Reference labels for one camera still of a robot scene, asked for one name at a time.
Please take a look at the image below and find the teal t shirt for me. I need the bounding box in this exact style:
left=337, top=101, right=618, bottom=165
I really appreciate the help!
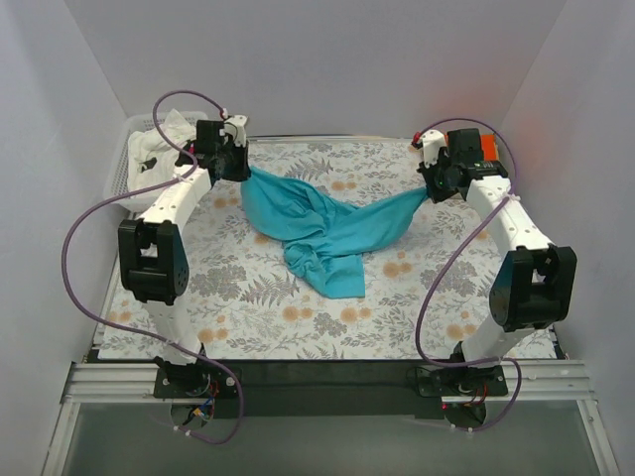
left=241, top=168, right=428, bottom=299

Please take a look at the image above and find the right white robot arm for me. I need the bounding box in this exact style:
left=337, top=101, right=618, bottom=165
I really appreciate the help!
left=418, top=140, right=577, bottom=396

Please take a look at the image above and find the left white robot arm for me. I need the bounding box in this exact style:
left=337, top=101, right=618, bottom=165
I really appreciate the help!
left=118, top=115, right=250, bottom=399

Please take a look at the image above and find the folded orange t shirt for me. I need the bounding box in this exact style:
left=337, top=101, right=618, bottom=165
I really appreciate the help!
left=480, top=134, right=499, bottom=162

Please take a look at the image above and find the white t shirt in basket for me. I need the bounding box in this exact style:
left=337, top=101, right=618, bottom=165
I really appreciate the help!
left=127, top=109, right=195, bottom=191

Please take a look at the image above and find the white plastic laundry basket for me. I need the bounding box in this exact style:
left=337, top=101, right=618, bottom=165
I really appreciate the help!
left=101, top=110, right=209, bottom=212

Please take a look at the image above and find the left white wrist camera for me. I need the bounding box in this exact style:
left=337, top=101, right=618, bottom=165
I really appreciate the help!
left=222, top=115, right=248, bottom=148

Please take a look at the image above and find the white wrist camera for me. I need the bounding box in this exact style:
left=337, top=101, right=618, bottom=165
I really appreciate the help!
left=411, top=129, right=446, bottom=169
left=222, top=115, right=248, bottom=148

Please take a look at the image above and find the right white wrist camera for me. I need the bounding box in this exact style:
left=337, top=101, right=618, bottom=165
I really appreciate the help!
left=411, top=129, right=446, bottom=169

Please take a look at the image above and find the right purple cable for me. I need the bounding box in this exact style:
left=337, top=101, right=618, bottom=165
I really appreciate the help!
left=414, top=117, right=525, bottom=433

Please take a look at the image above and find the purple cable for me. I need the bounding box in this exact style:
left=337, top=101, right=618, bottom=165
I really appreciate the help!
left=414, top=117, right=525, bottom=433
left=60, top=88, right=248, bottom=445

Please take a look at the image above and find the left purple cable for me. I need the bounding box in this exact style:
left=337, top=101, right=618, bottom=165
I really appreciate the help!
left=60, top=88, right=248, bottom=445

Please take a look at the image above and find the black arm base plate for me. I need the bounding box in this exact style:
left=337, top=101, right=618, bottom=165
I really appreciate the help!
left=153, top=359, right=510, bottom=419

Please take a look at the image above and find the aluminium frame rail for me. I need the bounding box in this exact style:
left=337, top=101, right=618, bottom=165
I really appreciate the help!
left=63, top=359, right=596, bottom=403

